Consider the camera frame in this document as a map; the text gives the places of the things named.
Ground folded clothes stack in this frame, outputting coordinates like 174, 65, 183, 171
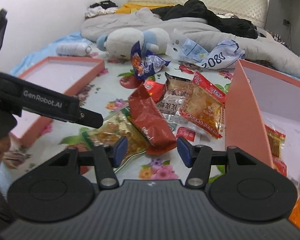
84, 0, 119, 19

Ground floral bed sheet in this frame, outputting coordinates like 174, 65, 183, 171
0, 31, 300, 193

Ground red clear spicy snack packet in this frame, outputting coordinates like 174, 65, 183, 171
178, 71, 226, 139

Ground white blue plastic bag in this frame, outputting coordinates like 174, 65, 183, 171
166, 29, 245, 70

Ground small red snack packet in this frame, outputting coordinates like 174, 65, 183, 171
143, 79, 165, 103

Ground pink shallow box lid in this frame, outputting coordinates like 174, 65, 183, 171
11, 56, 105, 147

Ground blue crumpled snack bag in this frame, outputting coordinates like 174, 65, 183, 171
130, 42, 170, 81

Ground grey blanket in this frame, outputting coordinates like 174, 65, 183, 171
81, 8, 300, 79

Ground snack packets inside box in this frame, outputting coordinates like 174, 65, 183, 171
264, 122, 300, 229

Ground green yellow snack packet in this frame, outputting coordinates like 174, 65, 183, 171
81, 106, 148, 171

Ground black clothes pile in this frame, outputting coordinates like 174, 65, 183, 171
151, 0, 258, 39

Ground white brown snack packet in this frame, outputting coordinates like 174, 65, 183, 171
157, 73, 200, 145

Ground yellow cloth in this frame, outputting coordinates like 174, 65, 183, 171
115, 3, 173, 14

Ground white blue plush toy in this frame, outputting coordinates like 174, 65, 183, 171
96, 28, 170, 59

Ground dark red snack bag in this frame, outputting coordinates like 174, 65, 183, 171
128, 85, 177, 155

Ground pink deep box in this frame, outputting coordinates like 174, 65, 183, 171
225, 59, 300, 233

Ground grey bedside shelf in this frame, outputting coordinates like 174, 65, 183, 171
264, 0, 300, 56

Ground white spray bottle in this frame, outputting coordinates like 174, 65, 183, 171
56, 43, 92, 57

